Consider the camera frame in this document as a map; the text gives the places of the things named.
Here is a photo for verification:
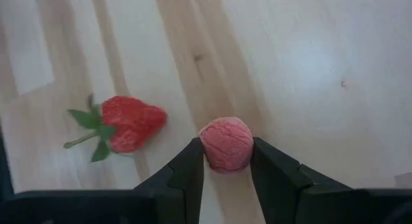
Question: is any pink toy raspberry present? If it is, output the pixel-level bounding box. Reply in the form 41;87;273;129
198;117;254;174

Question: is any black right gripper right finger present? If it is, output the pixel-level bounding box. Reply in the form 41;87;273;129
250;136;355;224

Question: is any red toy strawberry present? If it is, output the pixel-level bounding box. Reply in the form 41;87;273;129
63;93;168;163

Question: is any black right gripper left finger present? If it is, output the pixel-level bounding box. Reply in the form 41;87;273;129
133;136;206;224

